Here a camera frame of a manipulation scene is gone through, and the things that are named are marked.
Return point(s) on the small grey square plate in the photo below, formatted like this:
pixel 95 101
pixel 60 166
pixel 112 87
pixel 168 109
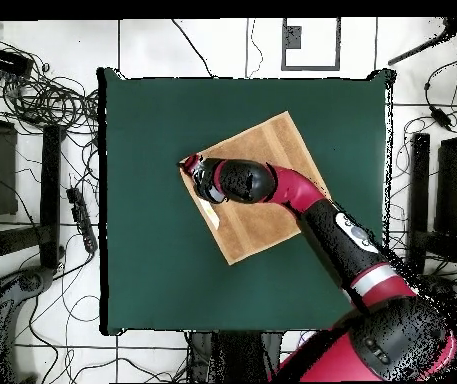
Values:
pixel 292 36

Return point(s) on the grey square floor frame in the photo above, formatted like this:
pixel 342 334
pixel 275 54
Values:
pixel 311 68

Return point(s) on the black upright bar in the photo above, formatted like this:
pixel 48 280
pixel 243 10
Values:
pixel 420 168

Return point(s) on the grey curved stand base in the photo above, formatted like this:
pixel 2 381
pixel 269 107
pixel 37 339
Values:
pixel 28 282

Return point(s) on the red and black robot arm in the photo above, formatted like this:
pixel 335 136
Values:
pixel 332 232

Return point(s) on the black tripod leg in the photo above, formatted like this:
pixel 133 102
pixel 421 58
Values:
pixel 420 48

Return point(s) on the black inline power brick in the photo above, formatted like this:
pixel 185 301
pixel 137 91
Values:
pixel 440 118

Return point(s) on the dark green table cloth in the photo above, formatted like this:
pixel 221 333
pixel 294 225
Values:
pixel 152 280

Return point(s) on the black metal frame stand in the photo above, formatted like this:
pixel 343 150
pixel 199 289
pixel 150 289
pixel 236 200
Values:
pixel 50 180

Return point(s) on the tan terry towel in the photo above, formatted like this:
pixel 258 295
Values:
pixel 268 140

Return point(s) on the black robot pedestal stand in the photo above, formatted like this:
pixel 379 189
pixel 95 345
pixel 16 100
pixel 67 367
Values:
pixel 232 356

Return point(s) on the black rectangular box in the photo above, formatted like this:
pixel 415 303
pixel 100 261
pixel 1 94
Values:
pixel 6 60

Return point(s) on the long black power strip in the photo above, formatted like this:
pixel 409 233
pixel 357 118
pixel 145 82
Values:
pixel 80 218

